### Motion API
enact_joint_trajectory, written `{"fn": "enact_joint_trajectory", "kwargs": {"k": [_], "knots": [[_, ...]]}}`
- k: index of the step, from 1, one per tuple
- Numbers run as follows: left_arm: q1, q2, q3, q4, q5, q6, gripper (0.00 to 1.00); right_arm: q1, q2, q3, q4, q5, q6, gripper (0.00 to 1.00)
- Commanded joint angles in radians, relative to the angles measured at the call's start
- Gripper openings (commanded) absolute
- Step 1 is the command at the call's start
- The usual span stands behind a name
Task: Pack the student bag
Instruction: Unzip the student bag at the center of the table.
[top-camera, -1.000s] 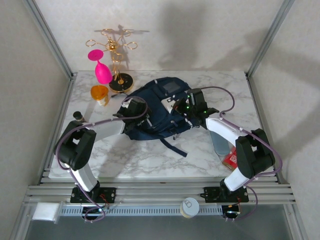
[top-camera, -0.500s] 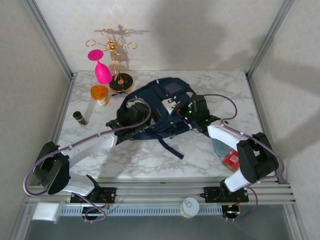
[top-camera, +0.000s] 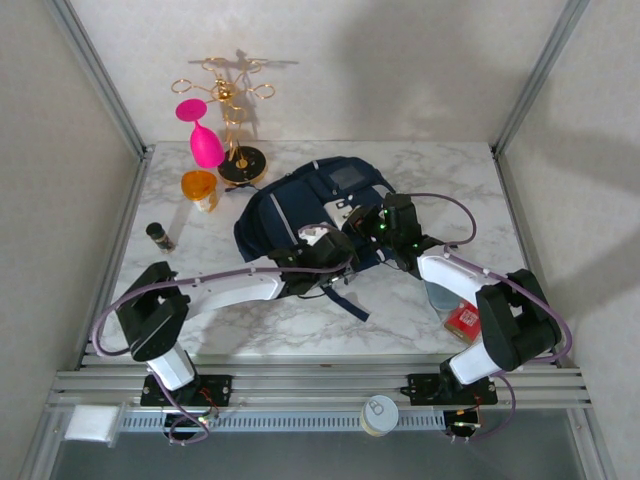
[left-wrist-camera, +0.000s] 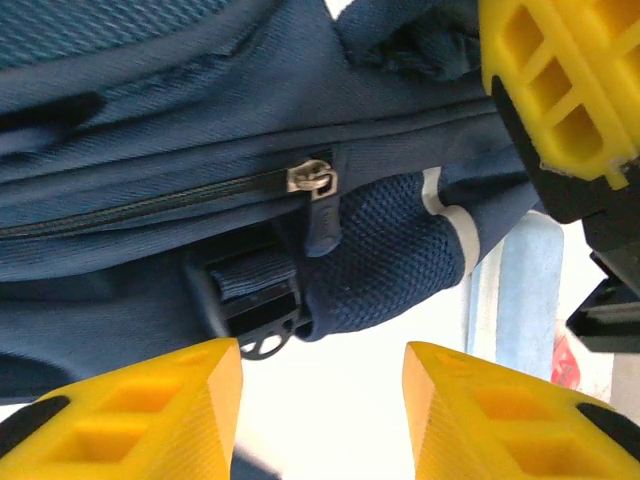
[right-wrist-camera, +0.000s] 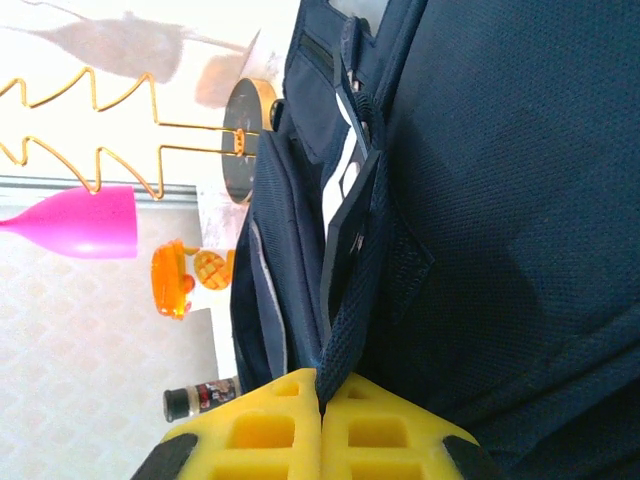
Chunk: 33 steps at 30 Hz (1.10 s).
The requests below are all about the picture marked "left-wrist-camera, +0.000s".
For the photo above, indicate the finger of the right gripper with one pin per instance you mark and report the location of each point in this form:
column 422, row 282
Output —
column 617, row 100

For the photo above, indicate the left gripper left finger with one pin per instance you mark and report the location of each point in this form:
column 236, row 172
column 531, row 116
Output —
column 125, row 430

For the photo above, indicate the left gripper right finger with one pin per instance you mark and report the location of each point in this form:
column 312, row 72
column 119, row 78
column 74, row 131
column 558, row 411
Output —
column 500, row 430

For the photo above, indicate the red carton box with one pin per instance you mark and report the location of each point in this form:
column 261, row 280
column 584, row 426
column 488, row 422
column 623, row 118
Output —
column 565, row 365

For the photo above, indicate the grey-blue pencil case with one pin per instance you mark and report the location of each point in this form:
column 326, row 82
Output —
column 525, row 290

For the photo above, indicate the navy blue backpack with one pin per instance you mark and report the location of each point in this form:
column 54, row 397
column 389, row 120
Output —
column 200, row 100

